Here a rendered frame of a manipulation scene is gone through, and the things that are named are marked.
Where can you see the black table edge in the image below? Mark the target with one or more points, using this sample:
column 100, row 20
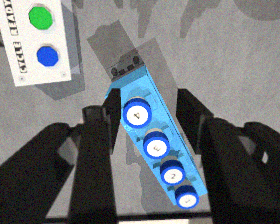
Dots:
column 136, row 218

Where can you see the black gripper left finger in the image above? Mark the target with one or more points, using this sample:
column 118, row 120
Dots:
column 32, row 178

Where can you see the blue screw cap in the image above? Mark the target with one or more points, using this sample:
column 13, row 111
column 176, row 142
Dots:
column 156, row 145
column 186, row 197
column 172, row 172
column 137, row 113

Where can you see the white button panel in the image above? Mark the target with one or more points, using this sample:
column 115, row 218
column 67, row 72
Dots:
column 40, row 40

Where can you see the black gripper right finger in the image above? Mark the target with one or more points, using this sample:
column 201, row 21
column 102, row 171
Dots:
column 233, row 172

